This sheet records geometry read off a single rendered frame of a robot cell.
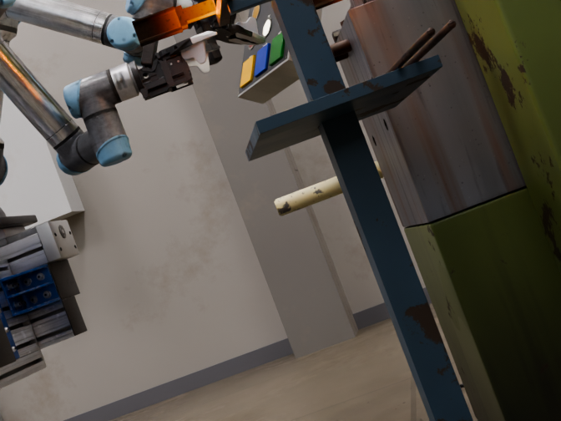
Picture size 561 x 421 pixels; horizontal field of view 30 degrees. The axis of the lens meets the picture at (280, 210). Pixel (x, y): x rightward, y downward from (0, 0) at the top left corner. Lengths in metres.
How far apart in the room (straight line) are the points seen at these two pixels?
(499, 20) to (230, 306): 3.60
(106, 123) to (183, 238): 3.09
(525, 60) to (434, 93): 0.29
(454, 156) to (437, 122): 0.07
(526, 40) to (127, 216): 3.74
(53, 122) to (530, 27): 1.06
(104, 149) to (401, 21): 0.67
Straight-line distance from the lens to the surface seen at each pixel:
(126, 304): 5.40
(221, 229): 5.26
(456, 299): 2.09
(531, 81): 1.84
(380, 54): 2.07
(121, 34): 2.46
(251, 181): 4.94
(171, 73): 2.26
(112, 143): 2.24
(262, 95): 2.91
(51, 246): 2.47
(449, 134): 2.07
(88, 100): 2.26
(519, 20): 1.86
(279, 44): 2.72
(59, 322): 2.48
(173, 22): 1.93
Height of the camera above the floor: 0.54
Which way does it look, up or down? 2 degrees up
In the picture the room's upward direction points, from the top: 21 degrees counter-clockwise
